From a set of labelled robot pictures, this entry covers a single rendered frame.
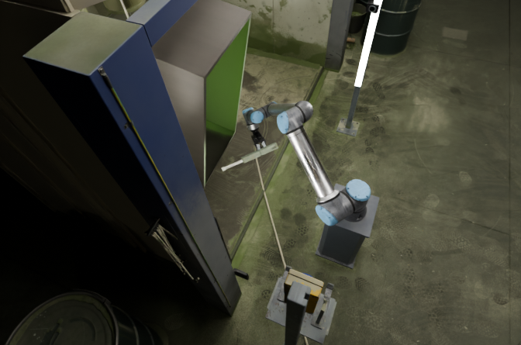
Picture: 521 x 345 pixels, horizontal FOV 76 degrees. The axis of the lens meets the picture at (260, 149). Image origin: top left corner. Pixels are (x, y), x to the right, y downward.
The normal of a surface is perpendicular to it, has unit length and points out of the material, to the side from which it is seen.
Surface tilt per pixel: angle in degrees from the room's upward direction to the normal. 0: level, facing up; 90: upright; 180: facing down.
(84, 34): 0
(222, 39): 12
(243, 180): 0
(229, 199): 0
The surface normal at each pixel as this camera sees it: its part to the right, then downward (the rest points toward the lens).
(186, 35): 0.14, -0.54
